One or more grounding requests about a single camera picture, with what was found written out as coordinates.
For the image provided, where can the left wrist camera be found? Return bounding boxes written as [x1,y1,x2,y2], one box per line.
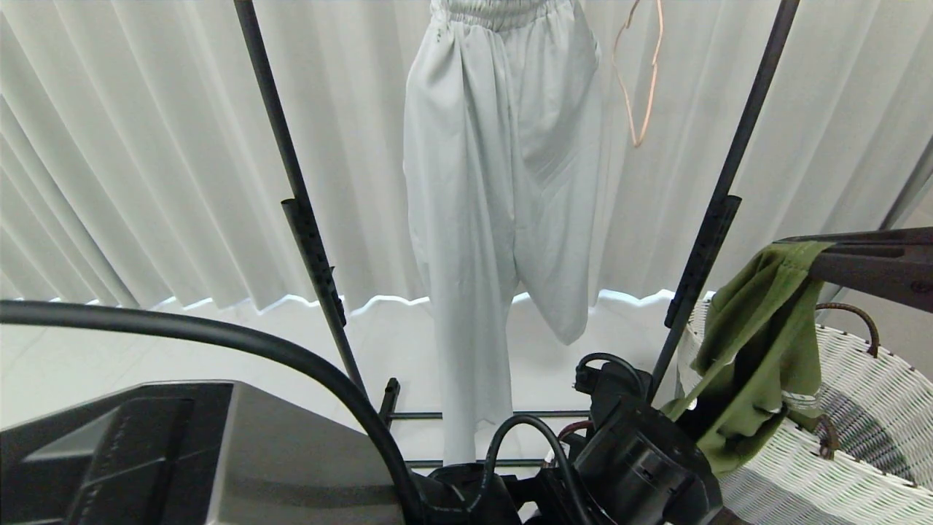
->
[574,353,651,424]

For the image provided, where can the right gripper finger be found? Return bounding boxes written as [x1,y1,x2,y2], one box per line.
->
[808,248,933,314]
[776,227,933,252]

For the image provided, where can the white laundry basket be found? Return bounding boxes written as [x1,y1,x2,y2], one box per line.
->
[674,297,933,525]

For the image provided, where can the black clothes rack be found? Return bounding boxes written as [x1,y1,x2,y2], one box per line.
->
[233,0,803,469]

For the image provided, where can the green garment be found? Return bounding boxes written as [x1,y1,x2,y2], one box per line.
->
[660,241,835,478]

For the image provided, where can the pale grey shorts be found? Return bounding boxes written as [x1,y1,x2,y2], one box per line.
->
[403,0,604,467]

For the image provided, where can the pink clothes hanger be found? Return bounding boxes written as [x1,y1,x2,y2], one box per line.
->
[612,0,664,149]

